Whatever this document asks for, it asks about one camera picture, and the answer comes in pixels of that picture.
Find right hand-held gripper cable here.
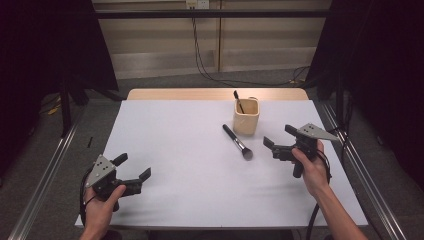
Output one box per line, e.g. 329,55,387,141
305,149,333,240

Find black curtain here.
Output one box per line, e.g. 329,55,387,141
305,0,424,193
0,0,120,176

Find hand-held gripper cable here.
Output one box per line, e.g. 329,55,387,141
305,149,333,240
78,168,96,228

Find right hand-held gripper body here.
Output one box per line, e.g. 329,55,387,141
271,123,339,179

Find yellow floor cable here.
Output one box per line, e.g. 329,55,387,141
47,96,63,116

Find person's left hand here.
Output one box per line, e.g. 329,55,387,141
82,184,128,235

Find black wall cable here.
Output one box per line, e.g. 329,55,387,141
190,8,312,88

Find black metal stand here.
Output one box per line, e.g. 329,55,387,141
326,71,352,158
58,74,73,138

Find white wall socket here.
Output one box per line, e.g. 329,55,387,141
185,0,210,10

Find thin black makeup brush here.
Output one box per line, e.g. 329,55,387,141
233,89,246,115

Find left hand-held gripper cable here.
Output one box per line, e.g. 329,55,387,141
78,168,96,228

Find black horizontal bar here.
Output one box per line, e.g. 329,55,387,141
94,9,331,20

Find aluminium rail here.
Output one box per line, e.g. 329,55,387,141
7,101,88,240
318,99,408,240

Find white table mat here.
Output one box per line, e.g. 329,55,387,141
74,99,369,231

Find person's right hand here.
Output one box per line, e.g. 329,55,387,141
291,140,331,200

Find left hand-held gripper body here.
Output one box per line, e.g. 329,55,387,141
84,154,143,213

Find large black makeup brush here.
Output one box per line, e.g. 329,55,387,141
222,123,254,161

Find cream square cup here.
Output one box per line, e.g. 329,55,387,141
232,96,261,136

